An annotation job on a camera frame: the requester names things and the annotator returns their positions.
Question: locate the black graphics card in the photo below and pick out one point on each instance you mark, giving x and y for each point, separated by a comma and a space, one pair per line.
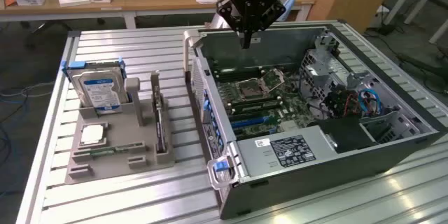
160, 119

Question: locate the blue expansion slot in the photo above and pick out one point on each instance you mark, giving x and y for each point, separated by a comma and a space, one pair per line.
244, 122

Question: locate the light blue panel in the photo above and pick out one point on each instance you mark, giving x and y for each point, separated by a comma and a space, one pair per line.
290, 1

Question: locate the wooden desk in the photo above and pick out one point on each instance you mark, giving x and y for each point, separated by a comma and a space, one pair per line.
157, 1

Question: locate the metal socket cover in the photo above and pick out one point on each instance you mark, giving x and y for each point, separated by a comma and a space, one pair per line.
272, 77

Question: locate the silver drive cage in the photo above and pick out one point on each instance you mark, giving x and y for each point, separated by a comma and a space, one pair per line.
321, 69

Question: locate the CPU socket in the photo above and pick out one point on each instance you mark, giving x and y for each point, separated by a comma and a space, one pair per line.
249, 89

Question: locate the green motherboard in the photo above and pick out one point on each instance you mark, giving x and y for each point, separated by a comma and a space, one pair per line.
290, 103

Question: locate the hard disk with blue caddy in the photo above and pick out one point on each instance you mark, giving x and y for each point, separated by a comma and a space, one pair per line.
98, 90

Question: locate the black floor stand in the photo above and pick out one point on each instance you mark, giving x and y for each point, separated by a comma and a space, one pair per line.
426, 61

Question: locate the black chair base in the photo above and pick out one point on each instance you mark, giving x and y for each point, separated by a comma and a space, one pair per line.
45, 30

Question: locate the grey parts rack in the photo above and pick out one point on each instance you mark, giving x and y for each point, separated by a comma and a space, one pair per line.
122, 129

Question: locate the grey power supply unit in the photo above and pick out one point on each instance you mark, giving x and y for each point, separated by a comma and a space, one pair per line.
258, 161

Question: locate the silver CPU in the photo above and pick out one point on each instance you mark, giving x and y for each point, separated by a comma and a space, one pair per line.
92, 134

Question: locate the green RAM stick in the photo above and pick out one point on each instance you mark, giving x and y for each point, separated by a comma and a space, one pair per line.
104, 151

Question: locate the open black PC case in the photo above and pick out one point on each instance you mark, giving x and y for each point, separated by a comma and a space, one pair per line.
314, 182

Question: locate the grey disk bay bracket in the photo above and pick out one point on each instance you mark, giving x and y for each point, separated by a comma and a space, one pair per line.
388, 127

